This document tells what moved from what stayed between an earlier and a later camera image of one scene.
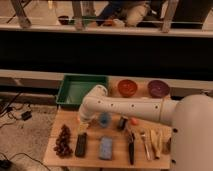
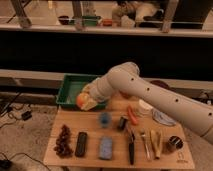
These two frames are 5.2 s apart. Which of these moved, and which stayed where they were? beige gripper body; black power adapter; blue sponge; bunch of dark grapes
Moved: beige gripper body
Stayed: bunch of dark grapes; black power adapter; blue sponge
